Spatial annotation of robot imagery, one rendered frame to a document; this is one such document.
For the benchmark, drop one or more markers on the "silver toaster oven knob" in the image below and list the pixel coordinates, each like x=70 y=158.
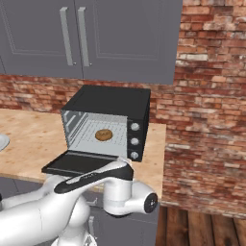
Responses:
x=135 y=127
x=135 y=141
x=134 y=155

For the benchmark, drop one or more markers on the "black toaster oven door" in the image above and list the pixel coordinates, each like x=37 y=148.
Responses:
x=77 y=163

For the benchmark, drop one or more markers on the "black toaster oven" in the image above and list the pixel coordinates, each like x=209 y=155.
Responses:
x=109 y=101

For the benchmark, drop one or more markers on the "grey base cupboard door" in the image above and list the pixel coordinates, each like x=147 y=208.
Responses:
x=128 y=230

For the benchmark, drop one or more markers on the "grey wall cupboard door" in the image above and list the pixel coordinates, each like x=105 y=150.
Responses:
x=134 y=38
x=35 y=35

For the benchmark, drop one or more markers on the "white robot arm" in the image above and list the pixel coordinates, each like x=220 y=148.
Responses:
x=41 y=214

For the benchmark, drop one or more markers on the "brown bagel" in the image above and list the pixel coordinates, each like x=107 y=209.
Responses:
x=103 y=135

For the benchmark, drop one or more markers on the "grey base drawer front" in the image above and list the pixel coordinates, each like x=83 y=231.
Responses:
x=19 y=187

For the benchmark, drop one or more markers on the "metal toaster oven rack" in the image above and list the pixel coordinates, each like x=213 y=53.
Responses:
x=120 y=141

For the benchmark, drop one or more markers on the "white plate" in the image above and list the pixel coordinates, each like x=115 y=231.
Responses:
x=2 y=141

